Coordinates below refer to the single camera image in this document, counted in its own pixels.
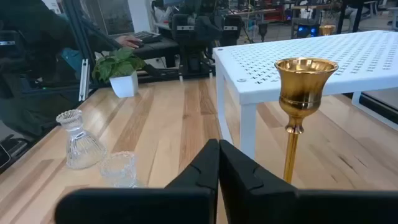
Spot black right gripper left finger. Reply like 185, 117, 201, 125
55, 139, 220, 224

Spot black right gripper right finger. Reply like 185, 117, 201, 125
219, 139, 398, 224

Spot blue-lit computer case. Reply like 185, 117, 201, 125
292, 18, 321, 40

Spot open laptop computer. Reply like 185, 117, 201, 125
79, 0, 163, 44

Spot white perforated metal shelf riser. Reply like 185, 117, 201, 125
213, 30, 398, 159

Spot black laptop stand table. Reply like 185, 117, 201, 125
133, 37, 181, 68

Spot person's hand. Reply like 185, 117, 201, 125
114, 34, 144, 50

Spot person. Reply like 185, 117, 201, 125
0, 0, 144, 141

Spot silver aluminium extrusion bar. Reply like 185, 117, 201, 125
78, 58, 91, 102

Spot black aluminium table frame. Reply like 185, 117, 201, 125
90, 67, 215, 91

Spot clear ribbed glass candle holder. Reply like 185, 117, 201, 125
98, 151, 139, 189
55, 109, 108, 170

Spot green plant in white pot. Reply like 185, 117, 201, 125
91, 47, 147, 99

